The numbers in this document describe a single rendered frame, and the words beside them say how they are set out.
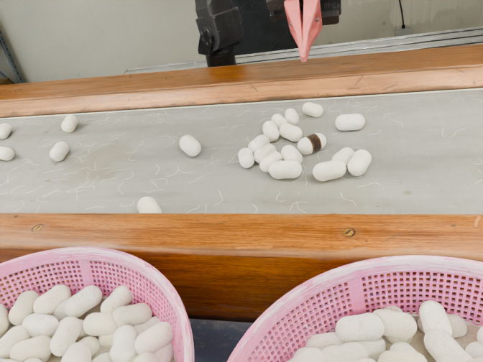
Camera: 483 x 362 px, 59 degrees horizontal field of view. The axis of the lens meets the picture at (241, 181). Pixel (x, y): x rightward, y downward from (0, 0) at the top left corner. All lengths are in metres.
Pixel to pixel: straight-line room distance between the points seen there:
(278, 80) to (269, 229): 0.35
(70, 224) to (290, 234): 0.22
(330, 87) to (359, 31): 1.93
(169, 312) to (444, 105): 0.45
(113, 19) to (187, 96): 2.06
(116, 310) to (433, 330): 0.24
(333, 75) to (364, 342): 0.44
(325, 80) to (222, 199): 0.29
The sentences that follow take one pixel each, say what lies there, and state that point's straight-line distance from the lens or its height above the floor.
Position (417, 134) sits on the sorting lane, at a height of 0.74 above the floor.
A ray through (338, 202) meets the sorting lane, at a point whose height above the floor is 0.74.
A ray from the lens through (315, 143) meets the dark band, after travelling 0.51.
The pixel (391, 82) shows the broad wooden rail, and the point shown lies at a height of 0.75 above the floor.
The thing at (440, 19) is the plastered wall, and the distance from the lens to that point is 2.67.
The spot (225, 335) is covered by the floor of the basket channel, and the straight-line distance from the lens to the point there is 0.42.
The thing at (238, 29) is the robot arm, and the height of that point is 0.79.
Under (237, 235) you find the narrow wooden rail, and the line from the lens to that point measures 0.37.
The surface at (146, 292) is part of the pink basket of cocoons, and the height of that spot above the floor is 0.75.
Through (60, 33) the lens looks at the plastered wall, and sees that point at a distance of 2.91.
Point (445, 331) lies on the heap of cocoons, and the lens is 0.34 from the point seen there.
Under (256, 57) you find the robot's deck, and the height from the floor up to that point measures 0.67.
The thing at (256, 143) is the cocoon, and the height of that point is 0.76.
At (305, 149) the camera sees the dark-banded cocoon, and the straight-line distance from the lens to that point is 0.51.
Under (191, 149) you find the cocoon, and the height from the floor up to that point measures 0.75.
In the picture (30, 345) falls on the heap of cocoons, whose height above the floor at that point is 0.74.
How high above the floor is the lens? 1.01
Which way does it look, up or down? 33 degrees down
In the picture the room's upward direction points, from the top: 11 degrees counter-clockwise
